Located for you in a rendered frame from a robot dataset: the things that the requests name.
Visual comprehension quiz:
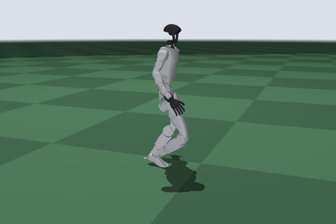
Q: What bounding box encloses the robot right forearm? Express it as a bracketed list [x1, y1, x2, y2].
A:
[154, 71, 171, 99]

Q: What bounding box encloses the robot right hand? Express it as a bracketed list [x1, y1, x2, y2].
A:
[164, 95, 185, 116]

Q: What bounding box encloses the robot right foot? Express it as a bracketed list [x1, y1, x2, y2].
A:
[147, 153, 169, 167]

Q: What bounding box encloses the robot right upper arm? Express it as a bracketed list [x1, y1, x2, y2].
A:
[152, 49, 169, 79]

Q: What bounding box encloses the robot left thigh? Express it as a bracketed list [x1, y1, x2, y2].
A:
[163, 92, 181, 136]

